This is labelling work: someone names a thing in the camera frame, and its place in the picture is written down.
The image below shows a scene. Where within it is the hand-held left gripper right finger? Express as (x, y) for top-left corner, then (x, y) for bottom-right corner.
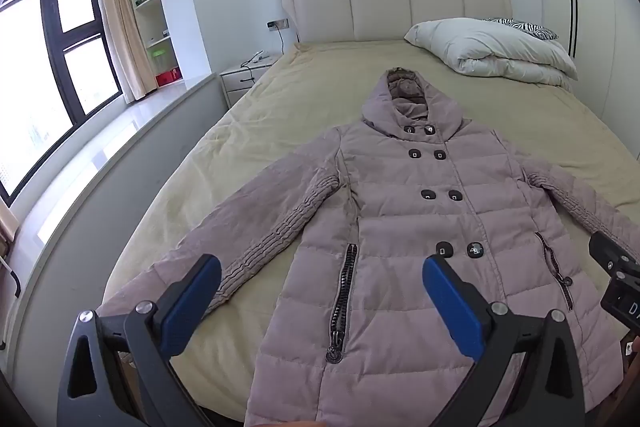
(421, 254), (587, 427)

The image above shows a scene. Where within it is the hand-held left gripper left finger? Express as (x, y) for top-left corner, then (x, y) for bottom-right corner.
(56, 253), (223, 427)

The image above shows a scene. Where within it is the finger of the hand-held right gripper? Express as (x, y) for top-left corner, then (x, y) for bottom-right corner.
(588, 233), (640, 280)

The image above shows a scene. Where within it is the mauve hooded puffer coat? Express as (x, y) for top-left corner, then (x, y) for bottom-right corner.
(97, 68), (640, 427)

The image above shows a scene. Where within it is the white nightstand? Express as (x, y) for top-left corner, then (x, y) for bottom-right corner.
(220, 53), (283, 108)

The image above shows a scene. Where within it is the folded white duvet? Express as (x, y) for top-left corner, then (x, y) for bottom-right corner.
(404, 19), (578, 86)

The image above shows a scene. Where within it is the zebra print pillow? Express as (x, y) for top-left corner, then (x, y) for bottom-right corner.
(482, 17), (559, 40)

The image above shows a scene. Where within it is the bed with beige sheet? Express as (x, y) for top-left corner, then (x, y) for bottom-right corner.
(100, 0), (640, 427)

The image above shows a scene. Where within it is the white wardrobe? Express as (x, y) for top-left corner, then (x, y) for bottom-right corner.
(530, 0), (640, 158)

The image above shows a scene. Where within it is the beige curtain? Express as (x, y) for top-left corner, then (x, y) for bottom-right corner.
(95, 0), (156, 104)

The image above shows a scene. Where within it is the black framed window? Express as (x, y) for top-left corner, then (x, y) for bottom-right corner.
(0, 0), (125, 208)

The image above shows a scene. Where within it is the black charging cable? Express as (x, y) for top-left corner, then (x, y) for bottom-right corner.
(240, 28), (286, 82)

